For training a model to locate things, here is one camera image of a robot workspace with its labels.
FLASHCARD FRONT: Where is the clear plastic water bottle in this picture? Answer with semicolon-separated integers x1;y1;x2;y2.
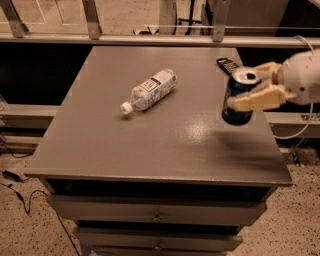
120;68;177;115

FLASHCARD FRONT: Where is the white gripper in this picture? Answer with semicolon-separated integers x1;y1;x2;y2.
227;49;320;112

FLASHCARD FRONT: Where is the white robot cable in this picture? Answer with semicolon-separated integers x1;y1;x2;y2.
273;35;316;140

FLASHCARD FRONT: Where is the upper grey drawer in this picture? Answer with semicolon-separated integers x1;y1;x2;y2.
47;195;267;226

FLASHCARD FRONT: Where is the black rxbar chocolate wrapper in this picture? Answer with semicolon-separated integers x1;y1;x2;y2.
216;58;239;76

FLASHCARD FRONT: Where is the black floor cable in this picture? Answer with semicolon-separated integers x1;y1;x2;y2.
0;169;81;256

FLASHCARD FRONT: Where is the lower grey drawer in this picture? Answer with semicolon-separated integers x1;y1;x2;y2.
74;228;242;251

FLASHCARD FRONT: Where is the metal railing frame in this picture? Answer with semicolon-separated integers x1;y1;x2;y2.
0;0;320;48

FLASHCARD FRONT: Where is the grey drawer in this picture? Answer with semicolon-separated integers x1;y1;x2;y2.
47;195;267;226
74;228;242;251

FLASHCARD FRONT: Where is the grey drawer cabinet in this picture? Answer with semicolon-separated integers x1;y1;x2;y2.
25;46;292;256

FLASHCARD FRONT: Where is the blue pepsi can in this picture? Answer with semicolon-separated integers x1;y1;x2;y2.
221;66;263;127

